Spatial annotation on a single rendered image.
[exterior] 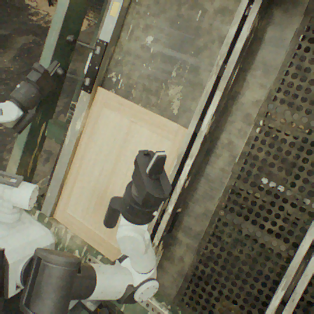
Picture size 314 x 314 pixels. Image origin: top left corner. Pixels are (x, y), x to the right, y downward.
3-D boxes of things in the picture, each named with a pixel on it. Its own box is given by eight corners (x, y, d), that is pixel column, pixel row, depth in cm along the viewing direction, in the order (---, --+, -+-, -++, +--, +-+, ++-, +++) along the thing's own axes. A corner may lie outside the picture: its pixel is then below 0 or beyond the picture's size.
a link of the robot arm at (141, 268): (159, 248, 101) (165, 281, 115) (139, 221, 108) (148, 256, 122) (124, 270, 98) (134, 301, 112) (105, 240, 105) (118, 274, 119)
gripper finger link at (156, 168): (169, 153, 77) (160, 172, 82) (153, 153, 76) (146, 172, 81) (171, 159, 76) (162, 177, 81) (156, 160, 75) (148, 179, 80)
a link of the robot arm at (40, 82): (29, 57, 138) (5, 82, 135) (47, 66, 134) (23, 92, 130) (45, 80, 149) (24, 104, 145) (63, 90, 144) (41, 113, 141)
